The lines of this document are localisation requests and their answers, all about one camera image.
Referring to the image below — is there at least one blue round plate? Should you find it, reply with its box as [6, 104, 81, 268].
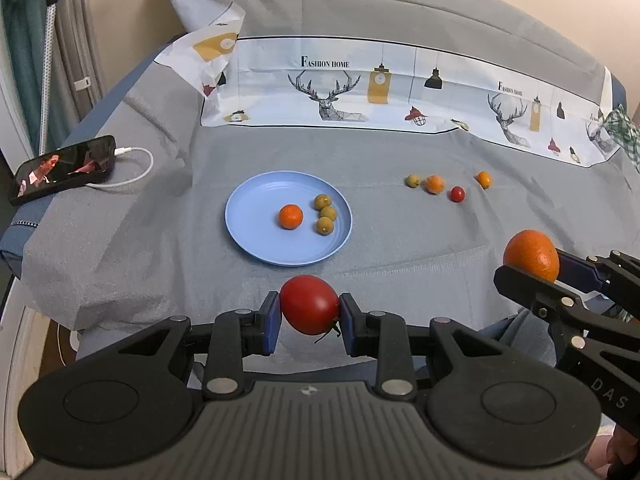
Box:
[224, 170, 354, 266]

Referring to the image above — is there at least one large orange mandarin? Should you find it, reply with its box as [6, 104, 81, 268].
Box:
[502, 230, 560, 282]

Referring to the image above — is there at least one green checkered cloth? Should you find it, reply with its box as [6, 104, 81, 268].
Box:
[602, 105, 640, 172]

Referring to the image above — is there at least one small red cherry tomato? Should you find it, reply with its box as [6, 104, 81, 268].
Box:
[449, 186, 465, 203]

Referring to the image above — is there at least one small orange mandarin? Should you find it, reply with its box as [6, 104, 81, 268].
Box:
[423, 174, 446, 195]

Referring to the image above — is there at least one black smartphone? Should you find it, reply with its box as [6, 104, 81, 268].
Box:
[9, 136, 116, 206]

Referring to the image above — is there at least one mandarin on plate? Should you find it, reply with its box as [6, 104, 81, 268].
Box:
[278, 204, 304, 230]

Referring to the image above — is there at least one grey curtain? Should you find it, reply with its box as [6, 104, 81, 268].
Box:
[54, 0, 106, 124]

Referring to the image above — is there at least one grey bed cover cloth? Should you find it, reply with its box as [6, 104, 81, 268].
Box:
[14, 0, 639, 351]

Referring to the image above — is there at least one white charging cable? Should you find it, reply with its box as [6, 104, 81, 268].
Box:
[84, 146, 155, 191]

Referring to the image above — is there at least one oval orange kumquat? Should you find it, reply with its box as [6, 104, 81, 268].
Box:
[475, 171, 492, 190]

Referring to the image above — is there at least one large red tomato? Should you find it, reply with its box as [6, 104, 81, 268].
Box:
[280, 275, 341, 338]

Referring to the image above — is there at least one yellow-green fruit on plate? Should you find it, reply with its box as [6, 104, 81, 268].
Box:
[314, 194, 332, 211]

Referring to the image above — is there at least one small yellow-green fruit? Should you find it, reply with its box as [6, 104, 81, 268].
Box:
[405, 174, 422, 188]

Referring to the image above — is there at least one person's right hand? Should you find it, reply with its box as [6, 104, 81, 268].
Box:
[585, 426, 639, 479]

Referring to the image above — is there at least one white deer print cloth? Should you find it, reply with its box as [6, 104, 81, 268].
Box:
[158, 0, 624, 167]

